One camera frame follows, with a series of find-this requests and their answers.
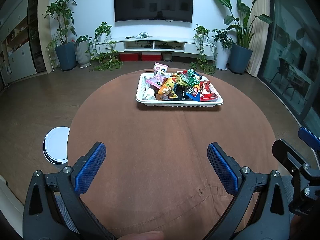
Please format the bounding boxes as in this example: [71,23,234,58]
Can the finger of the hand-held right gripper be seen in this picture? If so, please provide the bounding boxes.
[272,139,320,217]
[298,127,320,153]

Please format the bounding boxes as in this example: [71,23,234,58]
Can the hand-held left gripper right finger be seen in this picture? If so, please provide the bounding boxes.
[207,142,291,240]

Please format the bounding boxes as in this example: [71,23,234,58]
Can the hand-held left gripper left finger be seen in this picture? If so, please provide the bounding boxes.
[22,141,120,240]

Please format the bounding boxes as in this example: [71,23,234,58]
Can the blue roll cake bag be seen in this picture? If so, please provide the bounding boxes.
[186,85,201,102]

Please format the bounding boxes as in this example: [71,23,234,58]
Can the white plastic tray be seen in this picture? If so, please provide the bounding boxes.
[136,72,224,108]

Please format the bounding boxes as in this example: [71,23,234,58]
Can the green snack packet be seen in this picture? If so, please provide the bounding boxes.
[186,69,201,87]

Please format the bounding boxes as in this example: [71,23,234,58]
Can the orange yellow snack packet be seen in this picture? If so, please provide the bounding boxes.
[155,76,178,101]

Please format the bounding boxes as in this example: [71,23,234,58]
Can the pink cartoon candy packet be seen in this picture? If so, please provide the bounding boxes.
[146,62,169,88]

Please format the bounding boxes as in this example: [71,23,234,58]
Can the person's left hand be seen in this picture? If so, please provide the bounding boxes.
[117,231,165,240]

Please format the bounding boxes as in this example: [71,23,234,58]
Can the white round bin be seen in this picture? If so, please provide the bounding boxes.
[43,127,71,165]

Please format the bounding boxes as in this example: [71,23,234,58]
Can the glass sliding door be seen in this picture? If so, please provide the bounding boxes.
[257,0,320,135]

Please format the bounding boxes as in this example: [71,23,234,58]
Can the large-leaf plant in blue pot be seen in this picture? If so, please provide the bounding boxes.
[211,0,273,75]

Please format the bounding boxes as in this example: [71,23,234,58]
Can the beige curtain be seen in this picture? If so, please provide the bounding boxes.
[247,0,269,78]

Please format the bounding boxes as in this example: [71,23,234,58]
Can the bushy plant in white pot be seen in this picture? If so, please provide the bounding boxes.
[212,29,234,71]

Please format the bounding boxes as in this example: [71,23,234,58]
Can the tall plant in blue pot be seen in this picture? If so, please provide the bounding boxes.
[42,0,77,71]

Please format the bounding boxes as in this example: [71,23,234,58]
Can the plant in white ribbed pot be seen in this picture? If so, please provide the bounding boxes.
[75,35,92,68]

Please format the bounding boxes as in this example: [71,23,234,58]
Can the white television cabinet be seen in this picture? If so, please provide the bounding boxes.
[96,37,216,59]

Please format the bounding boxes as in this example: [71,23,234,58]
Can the trailing plant on cabinet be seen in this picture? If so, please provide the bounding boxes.
[190,24,217,75]

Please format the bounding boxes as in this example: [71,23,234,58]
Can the trailing pothos plant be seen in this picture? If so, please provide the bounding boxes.
[89,22,124,72]

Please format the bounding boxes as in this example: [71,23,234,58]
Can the white wall cupboard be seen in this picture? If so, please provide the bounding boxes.
[0,0,50,85]

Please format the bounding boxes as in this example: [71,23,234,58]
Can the cables on cabinet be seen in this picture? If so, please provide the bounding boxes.
[125,32,153,40]

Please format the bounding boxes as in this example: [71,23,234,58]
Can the wall-mounted black television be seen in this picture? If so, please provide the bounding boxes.
[114,0,194,23]

